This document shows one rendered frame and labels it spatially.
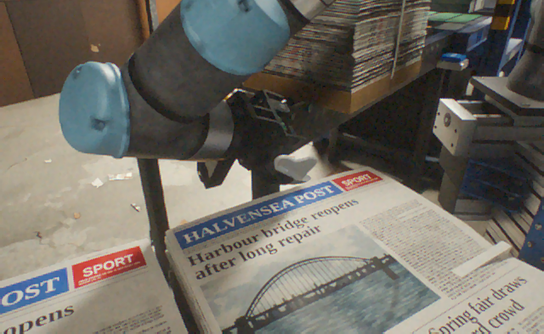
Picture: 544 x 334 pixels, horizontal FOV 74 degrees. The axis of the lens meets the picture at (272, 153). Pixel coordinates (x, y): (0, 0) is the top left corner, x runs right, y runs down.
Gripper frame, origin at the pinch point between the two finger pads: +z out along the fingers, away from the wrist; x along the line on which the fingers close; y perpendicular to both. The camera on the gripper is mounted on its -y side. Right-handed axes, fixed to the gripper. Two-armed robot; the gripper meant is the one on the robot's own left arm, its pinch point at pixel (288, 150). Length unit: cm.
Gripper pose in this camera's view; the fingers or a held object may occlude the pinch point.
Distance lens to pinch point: 58.6
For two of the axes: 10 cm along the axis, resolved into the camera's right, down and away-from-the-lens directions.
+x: -4.2, -8.5, 3.3
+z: 5.5, 0.6, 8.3
